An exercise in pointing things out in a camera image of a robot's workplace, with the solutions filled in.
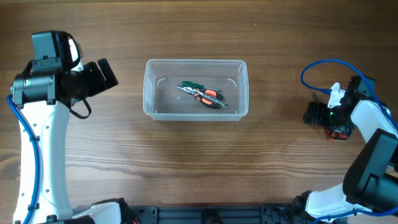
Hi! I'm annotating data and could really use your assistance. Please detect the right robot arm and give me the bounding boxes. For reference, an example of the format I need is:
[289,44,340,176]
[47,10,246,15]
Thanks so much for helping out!
[287,75,397,223]

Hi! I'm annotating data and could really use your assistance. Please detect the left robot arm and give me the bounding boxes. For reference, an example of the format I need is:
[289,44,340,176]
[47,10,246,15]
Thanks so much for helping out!
[6,30,139,223]

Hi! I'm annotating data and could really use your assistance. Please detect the orange black needle-nose pliers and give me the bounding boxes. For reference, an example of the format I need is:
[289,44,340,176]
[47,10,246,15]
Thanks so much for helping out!
[177,86,228,109]

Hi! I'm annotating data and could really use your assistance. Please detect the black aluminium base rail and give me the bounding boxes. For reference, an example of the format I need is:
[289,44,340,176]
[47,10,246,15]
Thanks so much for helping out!
[71,203,348,224]

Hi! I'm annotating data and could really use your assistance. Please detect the silver socket wrench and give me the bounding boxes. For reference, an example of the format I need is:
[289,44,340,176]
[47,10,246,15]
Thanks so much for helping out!
[194,89,228,109]

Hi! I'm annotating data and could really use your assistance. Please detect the red handled snips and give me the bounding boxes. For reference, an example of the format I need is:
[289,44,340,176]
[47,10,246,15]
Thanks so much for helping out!
[312,91,348,142]

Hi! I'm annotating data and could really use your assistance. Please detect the green handled screwdriver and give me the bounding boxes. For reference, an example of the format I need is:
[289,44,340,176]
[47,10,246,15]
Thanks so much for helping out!
[182,81,219,91]

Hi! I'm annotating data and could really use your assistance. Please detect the blue camera cable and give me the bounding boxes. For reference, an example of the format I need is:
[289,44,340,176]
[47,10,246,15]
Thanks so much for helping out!
[5,95,41,224]
[300,58,398,224]

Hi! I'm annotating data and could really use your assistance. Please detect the blue right camera cable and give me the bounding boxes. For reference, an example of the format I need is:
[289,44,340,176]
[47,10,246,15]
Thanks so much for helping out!
[300,58,398,224]

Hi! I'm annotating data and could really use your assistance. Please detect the blue left camera cable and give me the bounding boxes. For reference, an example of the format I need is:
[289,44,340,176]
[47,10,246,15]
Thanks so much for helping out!
[5,95,41,224]

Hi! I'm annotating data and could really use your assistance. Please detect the clear plastic container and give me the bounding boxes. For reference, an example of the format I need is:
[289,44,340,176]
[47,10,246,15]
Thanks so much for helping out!
[143,59,249,121]

